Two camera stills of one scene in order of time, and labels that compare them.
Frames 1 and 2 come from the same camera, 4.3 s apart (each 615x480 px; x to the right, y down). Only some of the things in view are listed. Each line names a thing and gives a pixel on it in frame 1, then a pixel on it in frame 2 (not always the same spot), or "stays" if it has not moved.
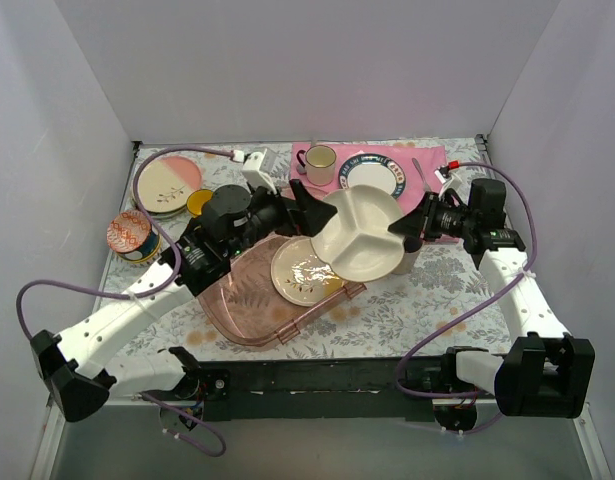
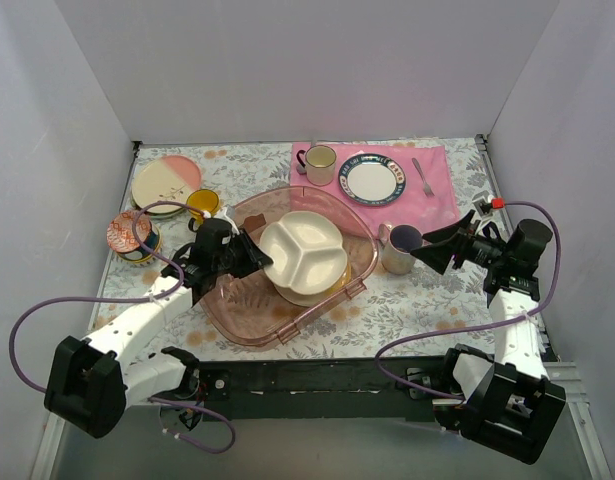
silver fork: x=426 y=186 stays
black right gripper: x=428 y=218 to x=462 y=245
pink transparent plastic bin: x=249 y=312 stays
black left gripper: x=292 y=210 to x=237 y=252
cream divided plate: x=357 y=243 to x=307 y=250
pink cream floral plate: x=165 y=184 stays
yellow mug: x=196 y=200 stays
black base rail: x=319 y=390 stays
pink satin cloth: x=421 y=163 stays
